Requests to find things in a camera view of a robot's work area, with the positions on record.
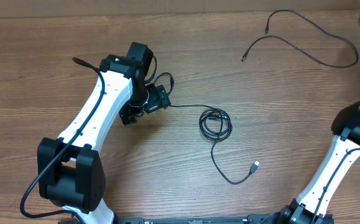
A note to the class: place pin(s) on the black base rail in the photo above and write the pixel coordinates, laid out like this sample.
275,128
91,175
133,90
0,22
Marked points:
250,219

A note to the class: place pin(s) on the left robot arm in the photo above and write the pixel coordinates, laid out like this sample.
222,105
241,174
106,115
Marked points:
70,171

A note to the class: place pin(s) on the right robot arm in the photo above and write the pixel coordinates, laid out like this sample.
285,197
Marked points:
311,204

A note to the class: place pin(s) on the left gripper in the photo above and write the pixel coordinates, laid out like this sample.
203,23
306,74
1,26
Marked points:
158,98

